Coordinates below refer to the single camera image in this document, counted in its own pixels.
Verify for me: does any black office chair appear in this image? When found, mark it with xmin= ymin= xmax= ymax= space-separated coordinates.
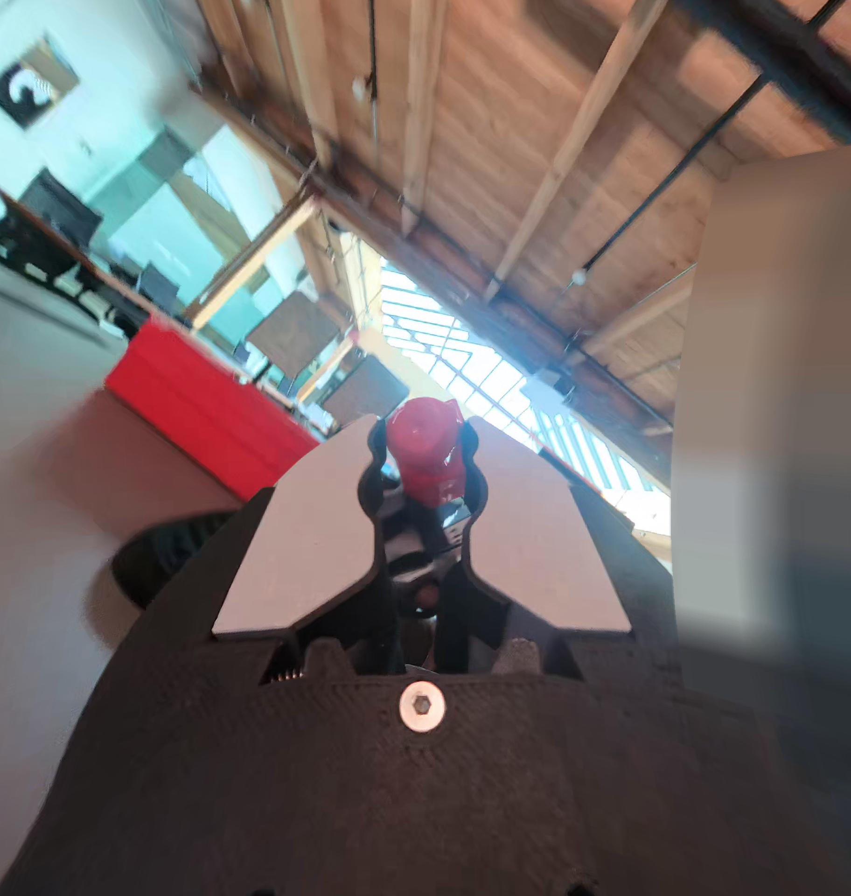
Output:
xmin=20 ymin=167 xmax=105 ymax=249
xmin=134 ymin=262 xmax=183 ymax=314

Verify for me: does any handwritten whiteboard sign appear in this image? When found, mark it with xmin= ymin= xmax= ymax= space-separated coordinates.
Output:
xmin=322 ymin=353 xmax=411 ymax=429
xmin=245 ymin=289 xmax=344 ymax=380

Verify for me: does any black foam pad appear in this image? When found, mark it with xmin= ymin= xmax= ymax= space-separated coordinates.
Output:
xmin=109 ymin=510 xmax=239 ymax=611

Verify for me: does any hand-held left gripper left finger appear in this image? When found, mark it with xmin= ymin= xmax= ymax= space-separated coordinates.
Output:
xmin=210 ymin=413 xmax=386 ymax=641

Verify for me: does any red plastic knob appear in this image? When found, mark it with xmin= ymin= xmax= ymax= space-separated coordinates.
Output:
xmin=385 ymin=397 xmax=466 ymax=510

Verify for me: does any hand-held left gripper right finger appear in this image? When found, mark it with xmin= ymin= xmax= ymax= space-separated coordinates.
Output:
xmin=460 ymin=415 xmax=634 ymax=639

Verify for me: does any wooden support post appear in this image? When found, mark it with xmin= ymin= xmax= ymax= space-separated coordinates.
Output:
xmin=186 ymin=192 xmax=323 ymax=331

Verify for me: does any red plastic storage bin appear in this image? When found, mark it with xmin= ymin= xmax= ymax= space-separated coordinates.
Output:
xmin=105 ymin=314 xmax=323 ymax=503

